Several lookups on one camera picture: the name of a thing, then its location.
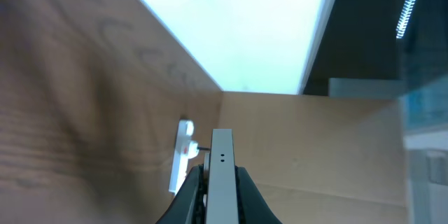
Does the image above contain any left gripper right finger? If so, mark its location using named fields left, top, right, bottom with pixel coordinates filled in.
left=235, top=167, right=281, bottom=224

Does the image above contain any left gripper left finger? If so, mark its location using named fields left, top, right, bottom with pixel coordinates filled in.
left=156, top=164, right=207, bottom=224

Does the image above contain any Galaxy S25 Ultra smartphone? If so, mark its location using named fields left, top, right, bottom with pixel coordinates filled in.
left=205, top=129, right=239, bottom=224

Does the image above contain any white power strip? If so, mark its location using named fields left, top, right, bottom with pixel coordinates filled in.
left=169, top=120, right=200, bottom=195

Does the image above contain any brown cardboard panel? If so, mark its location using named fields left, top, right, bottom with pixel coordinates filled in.
left=218, top=92, right=407, bottom=224

